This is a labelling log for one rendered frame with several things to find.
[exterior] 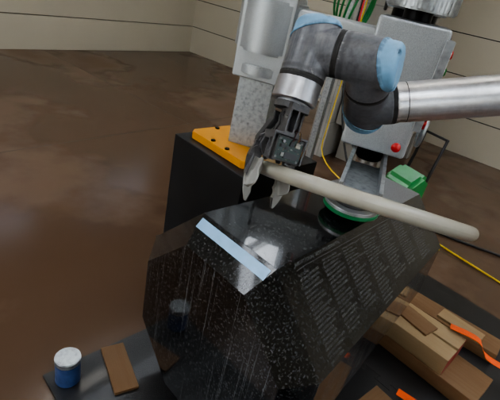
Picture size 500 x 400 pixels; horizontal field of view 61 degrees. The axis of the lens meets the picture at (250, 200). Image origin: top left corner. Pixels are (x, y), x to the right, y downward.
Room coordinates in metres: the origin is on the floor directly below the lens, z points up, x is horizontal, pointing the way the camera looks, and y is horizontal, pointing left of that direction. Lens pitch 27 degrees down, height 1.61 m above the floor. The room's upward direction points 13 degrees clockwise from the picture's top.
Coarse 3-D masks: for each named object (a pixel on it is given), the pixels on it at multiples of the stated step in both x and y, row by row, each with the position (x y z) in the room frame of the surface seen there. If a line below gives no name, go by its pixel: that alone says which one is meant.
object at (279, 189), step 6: (276, 180) 0.80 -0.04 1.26; (276, 186) 0.80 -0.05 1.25; (282, 186) 0.79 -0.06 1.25; (288, 186) 0.77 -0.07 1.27; (276, 192) 0.79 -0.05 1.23; (282, 192) 0.78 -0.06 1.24; (288, 192) 0.76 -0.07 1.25; (270, 198) 0.80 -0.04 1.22; (276, 198) 0.79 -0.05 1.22; (270, 204) 0.79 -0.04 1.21
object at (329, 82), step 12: (336, 0) 3.99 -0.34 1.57; (348, 0) 4.22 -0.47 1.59; (372, 0) 4.48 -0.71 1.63; (336, 12) 3.97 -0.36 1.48; (348, 12) 4.20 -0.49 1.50; (360, 12) 4.21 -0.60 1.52; (324, 96) 4.21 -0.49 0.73; (324, 108) 4.19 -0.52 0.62; (312, 132) 4.22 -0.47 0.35; (312, 144) 4.20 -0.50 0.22; (312, 156) 4.23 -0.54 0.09; (456, 240) 3.20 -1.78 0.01; (492, 252) 3.12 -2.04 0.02
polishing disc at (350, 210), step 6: (330, 204) 1.45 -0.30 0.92; (336, 204) 1.45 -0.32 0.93; (342, 204) 1.46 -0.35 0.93; (342, 210) 1.42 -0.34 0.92; (348, 210) 1.42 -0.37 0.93; (354, 210) 1.43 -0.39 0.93; (360, 210) 1.44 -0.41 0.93; (366, 210) 1.45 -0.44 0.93; (354, 216) 1.40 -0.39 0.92; (360, 216) 1.41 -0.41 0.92; (366, 216) 1.41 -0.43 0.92; (372, 216) 1.43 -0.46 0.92
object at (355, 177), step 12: (384, 156) 1.41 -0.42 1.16; (348, 168) 1.22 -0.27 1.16; (360, 168) 1.35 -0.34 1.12; (372, 168) 1.38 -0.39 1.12; (384, 168) 1.28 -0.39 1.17; (348, 180) 1.22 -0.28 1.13; (360, 180) 1.24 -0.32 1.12; (372, 180) 1.26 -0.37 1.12; (384, 180) 1.17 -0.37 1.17; (372, 192) 1.16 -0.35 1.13
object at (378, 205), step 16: (272, 176) 0.76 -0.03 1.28; (288, 176) 0.72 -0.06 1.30; (304, 176) 0.71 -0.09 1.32; (320, 192) 0.68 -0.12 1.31; (336, 192) 0.67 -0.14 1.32; (352, 192) 0.66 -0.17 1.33; (368, 208) 0.65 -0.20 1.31; (384, 208) 0.64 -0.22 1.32; (400, 208) 0.65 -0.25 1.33; (416, 208) 0.66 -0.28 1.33; (416, 224) 0.65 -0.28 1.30; (432, 224) 0.65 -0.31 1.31; (448, 224) 0.66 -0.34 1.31; (464, 224) 0.70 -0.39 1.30
